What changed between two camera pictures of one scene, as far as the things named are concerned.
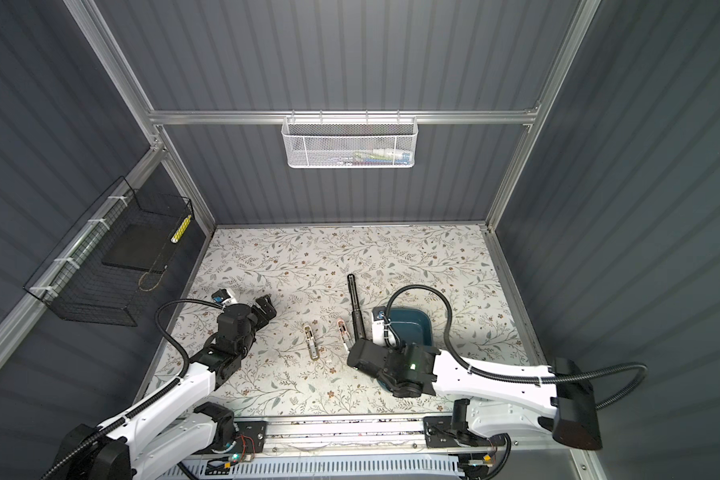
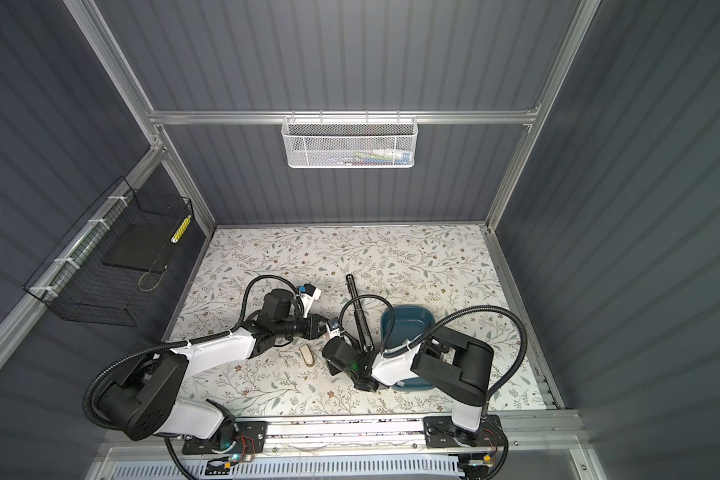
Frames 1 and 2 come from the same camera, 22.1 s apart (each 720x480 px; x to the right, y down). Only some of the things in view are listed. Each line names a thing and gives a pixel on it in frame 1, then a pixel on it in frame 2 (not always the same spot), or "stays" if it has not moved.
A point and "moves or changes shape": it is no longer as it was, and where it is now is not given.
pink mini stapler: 342,328 moves or changes shape
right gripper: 397,348 → 332,368
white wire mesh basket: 350,142 stays
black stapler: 358,325 stays
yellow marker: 180,230 stays
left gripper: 265,308 → 314,325
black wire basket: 112,260 stays
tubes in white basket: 381,156 stays
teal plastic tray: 411,325 stays
